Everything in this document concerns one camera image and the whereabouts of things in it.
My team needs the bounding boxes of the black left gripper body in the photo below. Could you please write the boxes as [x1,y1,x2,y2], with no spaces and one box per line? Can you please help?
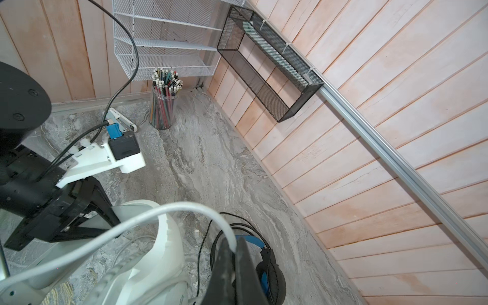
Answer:
[1,168,88,251]

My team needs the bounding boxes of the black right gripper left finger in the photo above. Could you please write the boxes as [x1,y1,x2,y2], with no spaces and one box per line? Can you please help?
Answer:
[202,240,235,305]

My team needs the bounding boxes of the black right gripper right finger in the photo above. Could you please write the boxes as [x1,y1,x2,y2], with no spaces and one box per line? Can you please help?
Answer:
[234,238,269,305]

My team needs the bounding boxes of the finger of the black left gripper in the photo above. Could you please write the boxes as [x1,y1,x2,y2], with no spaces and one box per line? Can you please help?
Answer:
[49,226,113,243]
[81,177,121,227]

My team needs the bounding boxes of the white headphone cable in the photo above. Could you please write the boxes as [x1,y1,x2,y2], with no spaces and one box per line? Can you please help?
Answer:
[0,201,238,305]

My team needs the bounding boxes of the white headphones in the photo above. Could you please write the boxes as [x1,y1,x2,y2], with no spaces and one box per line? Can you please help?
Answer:
[1,200,201,304]

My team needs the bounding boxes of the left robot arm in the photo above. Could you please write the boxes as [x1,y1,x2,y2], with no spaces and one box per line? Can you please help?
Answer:
[1,63,144,251]

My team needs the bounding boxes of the black blue headphones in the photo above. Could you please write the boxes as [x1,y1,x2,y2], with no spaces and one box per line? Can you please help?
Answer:
[210,223,287,304]

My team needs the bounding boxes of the light blue stapler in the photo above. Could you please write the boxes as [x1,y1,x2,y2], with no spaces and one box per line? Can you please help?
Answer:
[106,108,138,133]

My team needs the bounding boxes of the clear pencil jar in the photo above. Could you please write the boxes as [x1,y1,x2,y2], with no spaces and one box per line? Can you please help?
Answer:
[149,68,183,130]

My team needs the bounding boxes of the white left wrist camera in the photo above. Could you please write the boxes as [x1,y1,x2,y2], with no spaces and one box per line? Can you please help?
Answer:
[56,118,146,189]

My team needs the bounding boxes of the black headphone cable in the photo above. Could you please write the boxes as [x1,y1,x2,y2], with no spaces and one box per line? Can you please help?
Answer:
[195,211,268,302]

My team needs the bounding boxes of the white mesh wall shelf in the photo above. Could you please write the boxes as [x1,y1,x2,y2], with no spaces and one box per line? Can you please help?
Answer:
[113,0,245,81]

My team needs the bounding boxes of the black mesh wall basket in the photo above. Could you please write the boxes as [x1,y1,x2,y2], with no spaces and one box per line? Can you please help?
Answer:
[217,5,324,123]

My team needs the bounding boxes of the aluminium wall rail back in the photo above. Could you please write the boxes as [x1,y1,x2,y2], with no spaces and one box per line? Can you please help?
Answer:
[243,0,488,268]

